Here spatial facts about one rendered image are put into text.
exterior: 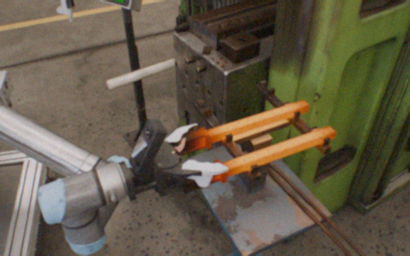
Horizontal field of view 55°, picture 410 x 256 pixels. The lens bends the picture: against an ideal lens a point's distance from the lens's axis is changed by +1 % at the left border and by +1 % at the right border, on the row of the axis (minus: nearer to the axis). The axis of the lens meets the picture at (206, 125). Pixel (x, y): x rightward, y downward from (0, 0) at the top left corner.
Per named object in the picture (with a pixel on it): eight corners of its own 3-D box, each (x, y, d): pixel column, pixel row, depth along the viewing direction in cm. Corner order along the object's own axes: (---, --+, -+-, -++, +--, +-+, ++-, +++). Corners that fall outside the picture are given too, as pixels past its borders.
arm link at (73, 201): (45, 206, 78) (33, 178, 73) (100, 188, 82) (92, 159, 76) (51, 237, 73) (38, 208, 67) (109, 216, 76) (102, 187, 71)
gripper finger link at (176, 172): (205, 166, 79) (164, 160, 80) (205, 159, 78) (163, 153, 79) (200, 183, 76) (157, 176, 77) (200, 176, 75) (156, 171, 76)
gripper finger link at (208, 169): (227, 183, 81) (184, 177, 82) (228, 163, 77) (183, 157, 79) (225, 195, 79) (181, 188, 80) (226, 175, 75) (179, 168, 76)
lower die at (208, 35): (216, 51, 150) (216, 30, 145) (188, 31, 163) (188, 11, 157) (296, 23, 168) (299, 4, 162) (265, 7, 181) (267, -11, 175)
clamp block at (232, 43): (235, 65, 143) (235, 49, 138) (221, 55, 148) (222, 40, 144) (260, 55, 148) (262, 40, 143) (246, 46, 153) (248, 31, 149)
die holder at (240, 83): (222, 161, 167) (225, 72, 139) (177, 114, 192) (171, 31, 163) (314, 115, 191) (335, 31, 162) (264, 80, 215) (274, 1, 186)
